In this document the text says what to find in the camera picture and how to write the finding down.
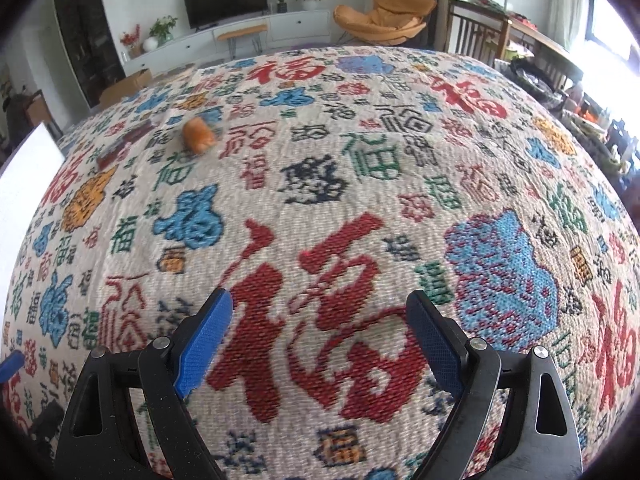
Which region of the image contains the small sausage bun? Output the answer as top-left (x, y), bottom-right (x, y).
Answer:
top-left (182, 117), bottom-right (217, 155)

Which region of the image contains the dark snickers chocolate bar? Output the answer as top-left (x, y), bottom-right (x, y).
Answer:
top-left (96, 120), bottom-right (153, 171)

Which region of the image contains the white cardboard box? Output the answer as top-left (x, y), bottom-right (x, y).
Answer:
top-left (1, 122), bottom-right (65, 202)

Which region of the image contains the person in dark clothes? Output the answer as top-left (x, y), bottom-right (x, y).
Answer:
top-left (2, 93), bottom-right (34, 150)

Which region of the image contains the brown cardboard box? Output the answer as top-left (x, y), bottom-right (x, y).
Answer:
top-left (99, 70), bottom-right (152, 110)

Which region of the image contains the patterned woven table cloth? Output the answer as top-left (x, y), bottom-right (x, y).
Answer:
top-left (1, 47), bottom-right (639, 479)

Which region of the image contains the red flower vase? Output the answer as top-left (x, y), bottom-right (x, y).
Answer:
top-left (119, 24), bottom-right (142, 58)

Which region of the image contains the green potted plant left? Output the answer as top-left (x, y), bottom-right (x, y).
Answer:
top-left (149, 15), bottom-right (178, 46)

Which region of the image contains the black tall cabinet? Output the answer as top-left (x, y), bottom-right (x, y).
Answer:
top-left (53, 0), bottom-right (125, 108)

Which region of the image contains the dark wooden chair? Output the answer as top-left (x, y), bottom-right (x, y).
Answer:
top-left (444, 0), bottom-right (512, 65)

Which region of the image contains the small wooden bench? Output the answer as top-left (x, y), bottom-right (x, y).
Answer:
top-left (216, 24), bottom-right (268, 60)

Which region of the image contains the white tv cabinet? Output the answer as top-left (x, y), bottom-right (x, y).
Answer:
top-left (122, 10), bottom-right (331, 76)

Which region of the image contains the black flat television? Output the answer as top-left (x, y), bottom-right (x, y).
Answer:
top-left (183, 0), bottom-right (268, 29)

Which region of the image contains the orange lounge chair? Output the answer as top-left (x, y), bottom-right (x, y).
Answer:
top-left (333, 0), bottom-right (437, 47)

